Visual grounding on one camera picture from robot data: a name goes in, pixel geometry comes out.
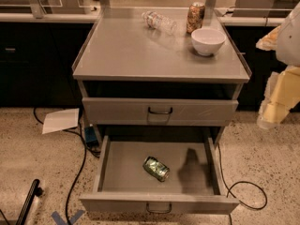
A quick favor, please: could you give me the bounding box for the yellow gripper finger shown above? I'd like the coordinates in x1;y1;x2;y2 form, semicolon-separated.
256;26;280;51
257;66;300;129

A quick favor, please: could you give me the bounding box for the green soda can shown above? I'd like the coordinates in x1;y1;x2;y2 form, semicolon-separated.
142;157;170;182

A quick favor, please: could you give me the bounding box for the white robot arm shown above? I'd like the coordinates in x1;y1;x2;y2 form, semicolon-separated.
256;3;300;129

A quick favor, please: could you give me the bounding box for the brown patterned drink can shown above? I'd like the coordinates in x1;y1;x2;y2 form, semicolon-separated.
187;2;205;34

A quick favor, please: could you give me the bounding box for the grey metal drawer cabinet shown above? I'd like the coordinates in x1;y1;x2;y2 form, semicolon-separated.
73;7;250;142

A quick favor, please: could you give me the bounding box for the open grey middle drawer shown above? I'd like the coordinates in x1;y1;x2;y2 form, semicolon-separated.
80;136;239;215

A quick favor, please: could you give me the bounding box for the closed grey upper drawer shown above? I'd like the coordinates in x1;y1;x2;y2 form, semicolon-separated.
82;97;238;127

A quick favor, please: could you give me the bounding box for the dark lower cabinet right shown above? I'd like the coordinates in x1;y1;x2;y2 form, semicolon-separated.
226;26;286;112

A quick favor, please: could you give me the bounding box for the dark cabinet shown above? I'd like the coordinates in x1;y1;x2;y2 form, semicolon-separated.
226;26;286;112
0;22;92;107

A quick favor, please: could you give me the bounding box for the white ceramic bowl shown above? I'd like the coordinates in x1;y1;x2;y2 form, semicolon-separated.
191;27;226;56

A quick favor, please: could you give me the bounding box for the clear plastic water bottle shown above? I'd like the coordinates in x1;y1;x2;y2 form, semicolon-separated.
142;11;177;35

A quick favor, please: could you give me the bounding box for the blue power adapter box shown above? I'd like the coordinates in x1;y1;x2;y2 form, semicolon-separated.
84;127;98;147

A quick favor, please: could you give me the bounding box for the white paper sheet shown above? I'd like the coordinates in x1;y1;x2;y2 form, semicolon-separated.
42;109;79;134

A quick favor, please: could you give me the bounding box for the dark lower cabinet left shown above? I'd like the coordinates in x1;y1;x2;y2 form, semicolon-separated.
0;22;92;107

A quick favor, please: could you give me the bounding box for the blue tape cross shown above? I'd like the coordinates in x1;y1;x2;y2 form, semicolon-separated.
51;209;86;225

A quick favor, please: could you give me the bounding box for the black bar on floor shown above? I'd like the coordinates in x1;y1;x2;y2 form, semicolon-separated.
15;179;43;225

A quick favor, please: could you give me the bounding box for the black floor cable left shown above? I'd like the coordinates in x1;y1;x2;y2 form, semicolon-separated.
33;107;101;225

